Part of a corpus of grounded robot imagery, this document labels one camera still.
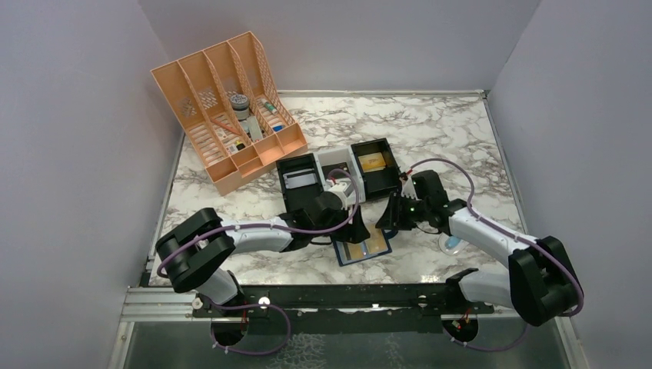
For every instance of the orange pencil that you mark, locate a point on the orange pencil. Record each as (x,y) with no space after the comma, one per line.
(226,126)

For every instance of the black metal base rail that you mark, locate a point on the black metal base rail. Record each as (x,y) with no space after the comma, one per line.
(342,309)

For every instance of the green white marker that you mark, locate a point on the green white marker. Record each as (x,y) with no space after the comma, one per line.
(269,106)

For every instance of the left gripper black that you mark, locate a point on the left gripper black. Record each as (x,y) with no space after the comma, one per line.
(354,227)

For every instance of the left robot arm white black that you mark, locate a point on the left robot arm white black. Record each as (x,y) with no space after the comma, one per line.
(193,252)

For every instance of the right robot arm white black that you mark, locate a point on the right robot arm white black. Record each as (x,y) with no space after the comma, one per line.
(539,282)

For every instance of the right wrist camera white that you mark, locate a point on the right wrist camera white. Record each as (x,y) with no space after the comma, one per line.
(408,189)

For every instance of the clear blue plastic case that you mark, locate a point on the clear blue plastic case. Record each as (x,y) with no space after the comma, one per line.
(451,245)

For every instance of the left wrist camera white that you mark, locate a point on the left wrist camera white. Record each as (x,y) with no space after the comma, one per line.
(345,192)

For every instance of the orange plastic file organizer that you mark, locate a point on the orange plastic file organizer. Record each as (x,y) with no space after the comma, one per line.
(197,88)

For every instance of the white plastic bin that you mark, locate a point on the white plastic bin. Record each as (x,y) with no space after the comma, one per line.
(340,154)

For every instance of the left black plastic bin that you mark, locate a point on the left black plastic bin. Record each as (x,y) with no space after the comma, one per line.
(295,199)

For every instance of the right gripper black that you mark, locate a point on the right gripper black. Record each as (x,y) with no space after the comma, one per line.
(392,212)

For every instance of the gold credit card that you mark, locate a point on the gold credit card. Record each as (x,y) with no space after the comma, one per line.
(372,162)

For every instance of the blue leather card holder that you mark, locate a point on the blue leather card holder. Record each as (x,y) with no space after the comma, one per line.
(388,234)

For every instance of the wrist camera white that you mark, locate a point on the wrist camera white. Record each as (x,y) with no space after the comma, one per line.
(408,189)
(345,192)

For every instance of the black credit card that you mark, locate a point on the black credit card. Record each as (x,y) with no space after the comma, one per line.
(335,170)

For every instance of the grey round tape roll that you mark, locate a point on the grey round tape roll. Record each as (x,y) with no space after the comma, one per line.
(241,106)

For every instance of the black plastic bin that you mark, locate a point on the black plastic bin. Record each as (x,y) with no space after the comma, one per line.
(295,199)
(378,184)

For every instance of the right black plastic bin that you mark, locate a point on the right black plastic bin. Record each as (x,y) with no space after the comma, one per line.
(378,184)

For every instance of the silver credit card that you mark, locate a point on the silver credit card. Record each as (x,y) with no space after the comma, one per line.
(299,179)

